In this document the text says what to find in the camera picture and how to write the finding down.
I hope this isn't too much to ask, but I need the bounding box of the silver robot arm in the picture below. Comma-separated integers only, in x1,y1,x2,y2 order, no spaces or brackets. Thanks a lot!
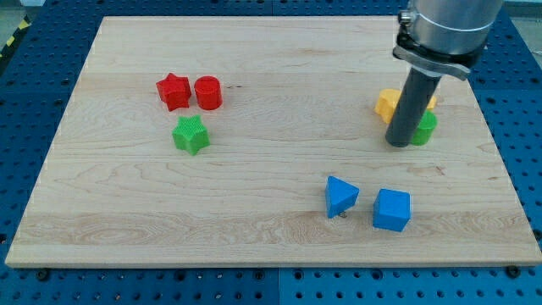
392,0,503,80

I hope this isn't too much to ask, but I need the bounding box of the green star block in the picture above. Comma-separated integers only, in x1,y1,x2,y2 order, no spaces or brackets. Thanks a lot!
172,114,210,156

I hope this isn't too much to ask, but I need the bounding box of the red star block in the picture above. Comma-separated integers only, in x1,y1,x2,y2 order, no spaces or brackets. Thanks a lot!
156,73,191,112

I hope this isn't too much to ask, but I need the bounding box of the wooden board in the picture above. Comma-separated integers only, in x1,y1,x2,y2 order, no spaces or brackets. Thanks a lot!
6,16,541,269

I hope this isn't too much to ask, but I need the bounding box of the blue triangular prism block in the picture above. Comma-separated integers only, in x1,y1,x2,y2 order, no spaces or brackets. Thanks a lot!
324,176,360,219

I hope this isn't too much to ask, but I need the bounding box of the red cylinder block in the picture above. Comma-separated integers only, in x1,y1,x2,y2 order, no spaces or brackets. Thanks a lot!
194,75,223,110

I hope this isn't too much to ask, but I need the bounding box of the yellow block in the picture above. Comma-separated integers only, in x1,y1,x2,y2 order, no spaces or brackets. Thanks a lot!
374,88,438,128

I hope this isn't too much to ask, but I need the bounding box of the blue cube block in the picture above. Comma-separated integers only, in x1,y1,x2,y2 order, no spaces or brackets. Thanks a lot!
373,188,412,232

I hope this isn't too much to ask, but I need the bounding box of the green cylinder block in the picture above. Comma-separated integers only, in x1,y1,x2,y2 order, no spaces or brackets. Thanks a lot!
411,110,438,146

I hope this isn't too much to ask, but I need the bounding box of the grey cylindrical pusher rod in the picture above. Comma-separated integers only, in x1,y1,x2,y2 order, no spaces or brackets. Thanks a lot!
385,67,442,147

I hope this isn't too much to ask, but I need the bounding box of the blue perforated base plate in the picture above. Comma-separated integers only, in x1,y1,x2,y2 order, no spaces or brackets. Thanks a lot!
1,0,541,304

